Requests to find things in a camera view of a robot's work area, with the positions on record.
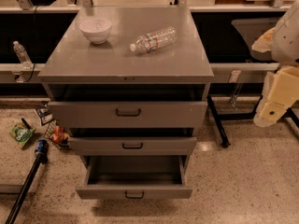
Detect grey bottom drawer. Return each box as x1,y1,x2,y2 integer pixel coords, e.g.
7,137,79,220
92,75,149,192
76,155,192,199

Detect grey drawer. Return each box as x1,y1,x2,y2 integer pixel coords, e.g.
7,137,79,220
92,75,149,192
76,155,192,199
49,102,207,128
70,137,196,156

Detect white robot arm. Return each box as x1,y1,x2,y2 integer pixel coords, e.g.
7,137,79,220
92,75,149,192
251,1,299,127

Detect grey metal drawer cabinet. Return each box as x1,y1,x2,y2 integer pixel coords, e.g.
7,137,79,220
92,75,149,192
37,6,215,185

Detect grey middle drawer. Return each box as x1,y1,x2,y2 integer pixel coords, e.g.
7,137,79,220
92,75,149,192
70,137,196,156

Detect grey top drawer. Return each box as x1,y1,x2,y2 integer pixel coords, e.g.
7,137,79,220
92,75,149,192
49,102,207,128

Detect clear plastic bottle lying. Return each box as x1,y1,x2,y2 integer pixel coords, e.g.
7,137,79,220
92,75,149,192
129,27,177,53

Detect white ceramic bowl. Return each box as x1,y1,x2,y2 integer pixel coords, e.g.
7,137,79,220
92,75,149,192
79,18,112,44

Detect orange snack bag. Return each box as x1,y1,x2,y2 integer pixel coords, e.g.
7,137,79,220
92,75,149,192
51,126,69,144

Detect black white snack packet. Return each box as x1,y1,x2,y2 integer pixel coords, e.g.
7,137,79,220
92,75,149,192
36,108,53,126

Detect blue soda can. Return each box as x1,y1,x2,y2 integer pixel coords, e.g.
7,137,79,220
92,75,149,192
35,139,48,158

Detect small water bottle standing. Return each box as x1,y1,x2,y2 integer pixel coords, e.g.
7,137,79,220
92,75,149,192
13,41,33,70

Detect green snack bag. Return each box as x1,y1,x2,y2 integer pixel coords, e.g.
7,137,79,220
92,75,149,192
9,122,36,148

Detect black pole left floor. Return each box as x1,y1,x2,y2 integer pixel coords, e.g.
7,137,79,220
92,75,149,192
5,153,47,224

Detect black table stand frame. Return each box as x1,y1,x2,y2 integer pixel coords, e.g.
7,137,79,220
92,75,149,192
207,95,299,148

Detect white wall outlet plate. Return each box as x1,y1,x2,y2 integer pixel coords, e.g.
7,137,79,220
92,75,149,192
228,70,241,83

